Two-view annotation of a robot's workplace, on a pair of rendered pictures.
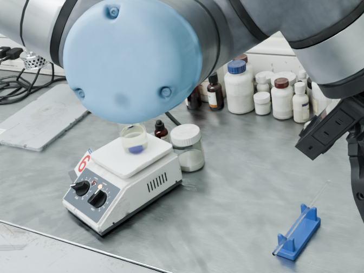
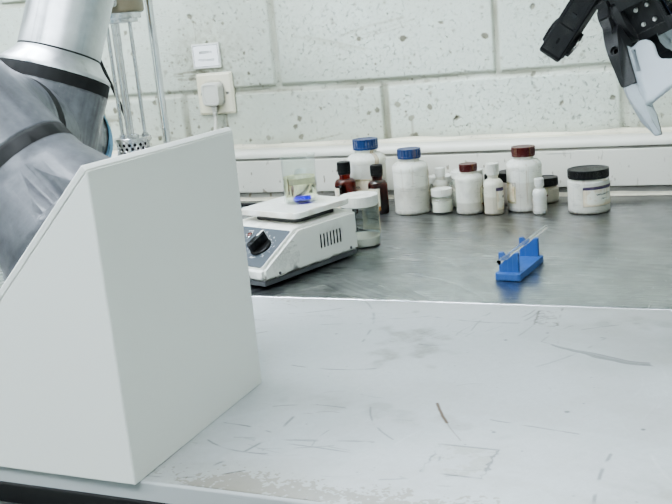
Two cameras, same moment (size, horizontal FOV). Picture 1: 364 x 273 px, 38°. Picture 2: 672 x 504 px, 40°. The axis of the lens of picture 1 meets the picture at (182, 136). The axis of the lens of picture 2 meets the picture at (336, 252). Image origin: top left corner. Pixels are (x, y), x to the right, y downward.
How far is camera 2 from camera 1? 62 cm
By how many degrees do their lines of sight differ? 20
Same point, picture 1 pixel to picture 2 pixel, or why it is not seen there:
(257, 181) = (454, 247)
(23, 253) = not seen: hidden behind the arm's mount
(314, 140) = (562, 28)
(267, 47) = (442, 144)
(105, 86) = not seen: outside the picture
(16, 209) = not seen: hidden behind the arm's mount
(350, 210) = (575, 254)
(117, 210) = (285, 257)
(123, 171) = (292, 212)
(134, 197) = (305, 247)
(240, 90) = (414, 179)
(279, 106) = (466, 195)
